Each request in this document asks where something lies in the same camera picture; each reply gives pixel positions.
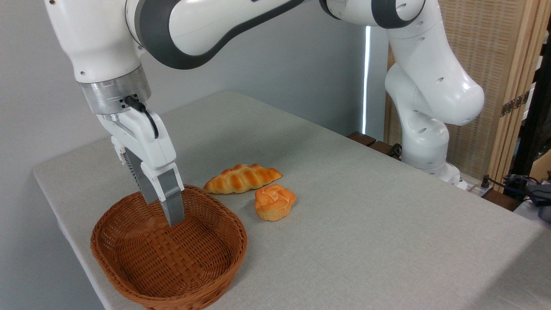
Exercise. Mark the long braided bread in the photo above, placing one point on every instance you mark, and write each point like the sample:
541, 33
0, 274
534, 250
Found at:
241, 178

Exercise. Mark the wooden woven folding screen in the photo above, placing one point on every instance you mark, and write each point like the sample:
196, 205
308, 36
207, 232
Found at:
495, 43

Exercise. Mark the brown wicker basket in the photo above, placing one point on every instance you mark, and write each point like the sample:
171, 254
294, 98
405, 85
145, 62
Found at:
172, 267

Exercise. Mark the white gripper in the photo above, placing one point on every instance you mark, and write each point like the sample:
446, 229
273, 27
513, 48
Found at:
144, 148

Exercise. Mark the black metal post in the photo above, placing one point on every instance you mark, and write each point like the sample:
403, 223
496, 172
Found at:
533, 129

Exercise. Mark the grey tablecloth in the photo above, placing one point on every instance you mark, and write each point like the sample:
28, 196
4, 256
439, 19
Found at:
366, 237

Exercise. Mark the metal screen hinge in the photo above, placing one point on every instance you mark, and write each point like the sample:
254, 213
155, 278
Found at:
514, 104

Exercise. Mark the dark grey device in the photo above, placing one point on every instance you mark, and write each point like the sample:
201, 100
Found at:
543, 202

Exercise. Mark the cardboard box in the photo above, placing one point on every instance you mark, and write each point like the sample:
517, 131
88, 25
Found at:
542, 168

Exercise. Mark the dark brown wooden block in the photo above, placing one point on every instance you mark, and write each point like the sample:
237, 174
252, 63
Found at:
382, 147
501, 200
361, 138

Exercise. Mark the round flower-shaped bread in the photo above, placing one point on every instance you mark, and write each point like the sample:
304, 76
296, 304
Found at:
273, 202

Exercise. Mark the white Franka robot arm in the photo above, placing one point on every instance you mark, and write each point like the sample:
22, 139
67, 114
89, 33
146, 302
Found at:
103, 43

